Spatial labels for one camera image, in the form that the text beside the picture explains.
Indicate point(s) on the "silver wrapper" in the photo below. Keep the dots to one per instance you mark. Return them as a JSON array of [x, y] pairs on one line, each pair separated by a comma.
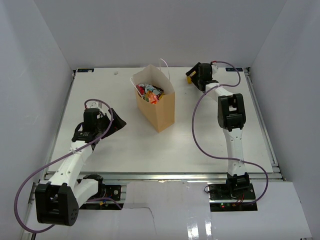
[[148, 87]]

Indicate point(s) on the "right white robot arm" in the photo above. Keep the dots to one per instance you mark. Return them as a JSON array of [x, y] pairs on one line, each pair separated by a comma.
[[231, 118]]

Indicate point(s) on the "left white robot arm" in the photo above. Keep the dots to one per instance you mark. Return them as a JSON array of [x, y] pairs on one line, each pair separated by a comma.
[[58, 201]]

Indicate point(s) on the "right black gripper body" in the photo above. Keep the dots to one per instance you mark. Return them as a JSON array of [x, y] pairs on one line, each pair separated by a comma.
[[197, 79]]

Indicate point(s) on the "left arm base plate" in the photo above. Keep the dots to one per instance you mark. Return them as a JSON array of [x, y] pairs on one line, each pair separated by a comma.
[[111, 195]]

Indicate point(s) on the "purple M&M's packet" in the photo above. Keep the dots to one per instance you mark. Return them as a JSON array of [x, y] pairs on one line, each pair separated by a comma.
[[158, 92]]

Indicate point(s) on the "small yellow candy wrapper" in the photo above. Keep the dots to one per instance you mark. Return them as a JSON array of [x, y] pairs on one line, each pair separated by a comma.
[[189, 77]]

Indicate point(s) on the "aluminium front rail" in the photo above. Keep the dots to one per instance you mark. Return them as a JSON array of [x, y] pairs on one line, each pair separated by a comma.
[[178, 176]]

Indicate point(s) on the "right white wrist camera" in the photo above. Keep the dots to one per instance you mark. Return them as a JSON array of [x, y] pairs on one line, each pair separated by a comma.
[[214, 68]]

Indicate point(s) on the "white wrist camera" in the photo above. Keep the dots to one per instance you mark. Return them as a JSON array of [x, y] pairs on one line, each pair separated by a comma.
[[96, 105], [214, 68]]

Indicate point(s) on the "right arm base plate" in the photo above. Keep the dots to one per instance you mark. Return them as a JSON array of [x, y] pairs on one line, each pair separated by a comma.
[[221, 200]]

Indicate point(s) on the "orange fruit candy bag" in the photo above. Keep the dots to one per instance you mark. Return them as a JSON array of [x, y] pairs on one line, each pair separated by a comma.
[[151, 97]]

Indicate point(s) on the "small magenta wrapper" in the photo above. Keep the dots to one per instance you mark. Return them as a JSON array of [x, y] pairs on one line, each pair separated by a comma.
[[141, 89]]

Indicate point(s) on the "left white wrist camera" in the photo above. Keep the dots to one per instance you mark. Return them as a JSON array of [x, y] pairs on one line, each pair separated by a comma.
[[96, 105]]

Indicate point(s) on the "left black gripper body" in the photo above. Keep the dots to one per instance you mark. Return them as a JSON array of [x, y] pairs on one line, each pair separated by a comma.
[[105, 121]]

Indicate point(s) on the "brown paper bag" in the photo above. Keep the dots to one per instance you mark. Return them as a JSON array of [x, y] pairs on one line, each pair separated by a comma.
[[162, 114]]

